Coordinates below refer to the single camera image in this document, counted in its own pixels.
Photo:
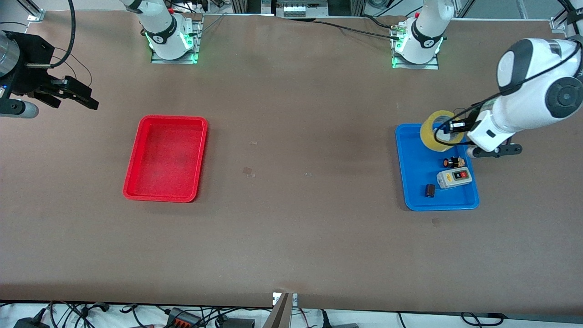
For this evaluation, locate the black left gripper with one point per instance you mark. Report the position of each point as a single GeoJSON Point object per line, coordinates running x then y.
{"type": "Point", "coordinates": [468, 119]}

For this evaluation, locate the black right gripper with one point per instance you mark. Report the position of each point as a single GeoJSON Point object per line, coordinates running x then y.
{"type": "Point", "coordinates": [30, 68]}

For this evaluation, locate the yellow tape roll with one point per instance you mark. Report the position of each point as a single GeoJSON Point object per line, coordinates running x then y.
{"type": "Point", "coordinates": [428, 136]}

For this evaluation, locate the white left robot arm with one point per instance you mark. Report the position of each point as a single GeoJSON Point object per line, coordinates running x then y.
{"type": "Point", "coordinates": [533, 91]}

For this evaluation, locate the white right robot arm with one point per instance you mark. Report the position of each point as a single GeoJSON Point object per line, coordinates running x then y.
{"type": "Point", "coordinates": [164, 27]}

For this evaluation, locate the black orange push button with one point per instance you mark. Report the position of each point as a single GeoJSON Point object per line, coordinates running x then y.
{"type": "Point", "coordinates": [453, 162]}

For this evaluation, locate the blue plastic tray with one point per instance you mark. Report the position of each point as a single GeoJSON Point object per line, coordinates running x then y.
{"type": "Point", "coordinates": [419, 173]}

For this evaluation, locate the dark cylindrical capacitor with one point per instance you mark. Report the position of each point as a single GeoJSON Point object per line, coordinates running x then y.
{"type": "Point", "coordinates": [430, 190]}

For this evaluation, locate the red plastic tray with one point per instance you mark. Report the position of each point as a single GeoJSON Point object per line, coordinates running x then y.
{"type": "Point", "coordinates": [164, 159]}

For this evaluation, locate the black power adapter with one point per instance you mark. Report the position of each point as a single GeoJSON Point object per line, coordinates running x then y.
{"type": "Point", "coordinates": [32, 323]}

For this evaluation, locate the black plug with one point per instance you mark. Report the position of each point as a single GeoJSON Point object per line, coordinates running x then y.
{"type": "Point", "coordinates": [339, 325]}

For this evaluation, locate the black orange power strip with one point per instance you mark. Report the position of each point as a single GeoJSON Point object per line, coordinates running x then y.
{"type": "Point", "coordinates": [182, 319]}

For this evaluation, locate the aluminium profile bar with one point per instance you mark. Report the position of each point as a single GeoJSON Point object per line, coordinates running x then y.
{"type": "Point", "coordinates": [278, 316]}

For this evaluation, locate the grey on-off switch box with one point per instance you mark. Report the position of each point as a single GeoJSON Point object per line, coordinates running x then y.
{"type": "Point", "coordinates": [448, 179]}

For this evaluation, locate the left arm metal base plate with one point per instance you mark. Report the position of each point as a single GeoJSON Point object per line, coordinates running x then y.
{"type": "Point", "coordinates": [428, 66]}

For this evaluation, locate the metal corner bracket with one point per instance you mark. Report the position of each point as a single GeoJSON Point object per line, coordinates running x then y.
{"type": "Point", "coordinates": [558, 25]}
{"type": "Point", "coordinates": [35, 17]}

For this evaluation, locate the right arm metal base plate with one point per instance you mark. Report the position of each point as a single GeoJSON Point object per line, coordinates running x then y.
{"type": "Point", "coordinates": [159, 60]}

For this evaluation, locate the metal frame with connector box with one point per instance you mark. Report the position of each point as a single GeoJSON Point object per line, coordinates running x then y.
{"type": "Point", "coordinates": [296, 9]}

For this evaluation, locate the small white mounting bracket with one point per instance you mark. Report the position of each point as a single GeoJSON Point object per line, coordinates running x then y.
{"type": "Point", "coordinates": [275, 298]}

